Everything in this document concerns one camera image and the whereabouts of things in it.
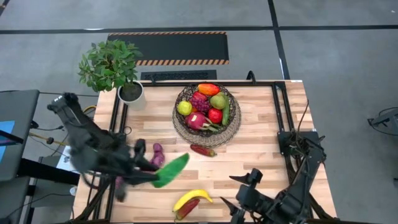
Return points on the white printed paper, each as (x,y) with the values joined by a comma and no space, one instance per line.
(63,163)

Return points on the black desk crossbar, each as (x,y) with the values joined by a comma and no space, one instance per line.
(46,171)

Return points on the black tripod stand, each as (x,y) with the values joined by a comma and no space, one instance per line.
(385,119)

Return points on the yellow-green apple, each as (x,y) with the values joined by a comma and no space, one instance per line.
(184,108)

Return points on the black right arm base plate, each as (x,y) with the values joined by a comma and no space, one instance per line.
(283,140)

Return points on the black metal table frame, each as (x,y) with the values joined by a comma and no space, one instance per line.
(155,84)

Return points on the green leafy plant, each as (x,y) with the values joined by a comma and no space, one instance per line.
(109,65)

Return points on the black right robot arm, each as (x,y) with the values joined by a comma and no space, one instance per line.
(298,193)

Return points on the white plant pot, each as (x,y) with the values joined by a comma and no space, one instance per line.
(131,93)

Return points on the pink dragon fruit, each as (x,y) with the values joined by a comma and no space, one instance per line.
(197,121)

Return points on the purple grape bunch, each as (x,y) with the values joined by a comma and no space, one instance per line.
(200,104)

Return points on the green cucumber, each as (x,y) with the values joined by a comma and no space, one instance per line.
(226,113)

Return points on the dark red chili pepper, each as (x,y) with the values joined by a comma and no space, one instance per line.
(186,209)
(203,150)

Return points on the grey desk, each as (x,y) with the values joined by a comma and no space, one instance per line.
(18,112)

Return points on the orange-red mango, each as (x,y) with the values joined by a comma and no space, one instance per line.
(209,89)

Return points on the red pomegranate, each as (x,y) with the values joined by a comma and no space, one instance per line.
(214,115)

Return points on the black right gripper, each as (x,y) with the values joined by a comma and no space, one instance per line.
(252,199)

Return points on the black hazard-striped floor mat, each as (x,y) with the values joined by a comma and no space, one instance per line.
(168,46)

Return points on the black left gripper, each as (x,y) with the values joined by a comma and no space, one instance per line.
(136,161)

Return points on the yellow banana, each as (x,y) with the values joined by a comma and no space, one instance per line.
(192,196)

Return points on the small white cup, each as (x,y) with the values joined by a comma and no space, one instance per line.
(73,190)

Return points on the round woven straw placemat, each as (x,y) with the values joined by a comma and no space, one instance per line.
(214,141)

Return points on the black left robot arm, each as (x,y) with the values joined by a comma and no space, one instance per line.
(87,140)

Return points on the green pear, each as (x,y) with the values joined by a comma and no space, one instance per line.
(218,101)

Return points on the purple onion braid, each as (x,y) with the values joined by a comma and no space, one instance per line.
(157,154)

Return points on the black clamp mount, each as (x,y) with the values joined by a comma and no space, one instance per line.
(251,76)

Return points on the watermelon slice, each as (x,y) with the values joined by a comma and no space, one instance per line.
(171,170)

